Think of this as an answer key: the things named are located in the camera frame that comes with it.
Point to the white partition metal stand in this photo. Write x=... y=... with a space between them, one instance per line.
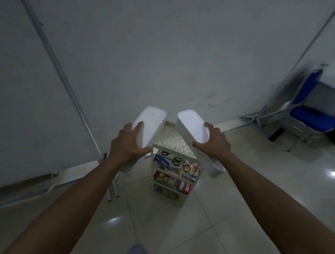
x=78 y=110

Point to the tape rolls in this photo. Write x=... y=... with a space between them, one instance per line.
x=164 y=178

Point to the person's right thumb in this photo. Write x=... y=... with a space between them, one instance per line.
x=199 y=145

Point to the person's left hand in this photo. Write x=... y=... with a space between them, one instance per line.
x=125 y=149

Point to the person's right hand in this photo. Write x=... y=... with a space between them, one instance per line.
x=216 y=145

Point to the person's left forearm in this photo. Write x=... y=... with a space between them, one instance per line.
x=65 y=204

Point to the red and white box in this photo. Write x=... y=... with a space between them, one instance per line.
x=183 y=186

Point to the person's left thumb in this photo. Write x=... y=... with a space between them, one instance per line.
x=144 y=151

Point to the person's right forearm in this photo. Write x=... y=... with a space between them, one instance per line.
x=277 y=204

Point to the white plastic storage bin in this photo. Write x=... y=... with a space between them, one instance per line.
x=153 y=120
x=192 y=124

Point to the white perforated shelf rack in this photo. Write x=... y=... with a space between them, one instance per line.
x=170 y=141

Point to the blue stapler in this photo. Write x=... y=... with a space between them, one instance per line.
x=161 y=161

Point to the blue padded metal chair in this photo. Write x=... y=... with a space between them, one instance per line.
x=310 y=115

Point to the black cylindrical object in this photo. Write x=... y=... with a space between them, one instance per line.
x=276 y=134

